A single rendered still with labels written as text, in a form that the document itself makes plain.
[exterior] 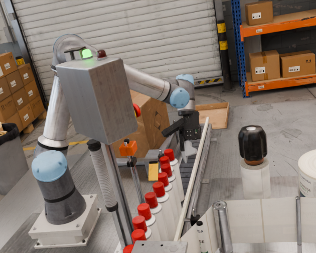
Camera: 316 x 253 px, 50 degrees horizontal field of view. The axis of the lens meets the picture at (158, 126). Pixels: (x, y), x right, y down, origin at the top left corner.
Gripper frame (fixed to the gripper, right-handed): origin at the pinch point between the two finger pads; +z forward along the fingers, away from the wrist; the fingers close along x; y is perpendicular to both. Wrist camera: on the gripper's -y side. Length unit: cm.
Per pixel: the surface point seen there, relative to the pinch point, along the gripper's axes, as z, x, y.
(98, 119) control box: -10, -66, -5
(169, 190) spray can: 9.1, -36.8, 3.2
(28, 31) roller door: -213, 294, -303
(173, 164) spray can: 1.4, -23.8, 1.6
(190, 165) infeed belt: 2.5, 6.5, 1.1
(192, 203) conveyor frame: 15.5, -15.6, 5.7
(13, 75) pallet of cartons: -127, 236, -283
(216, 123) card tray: -20, 55, 7
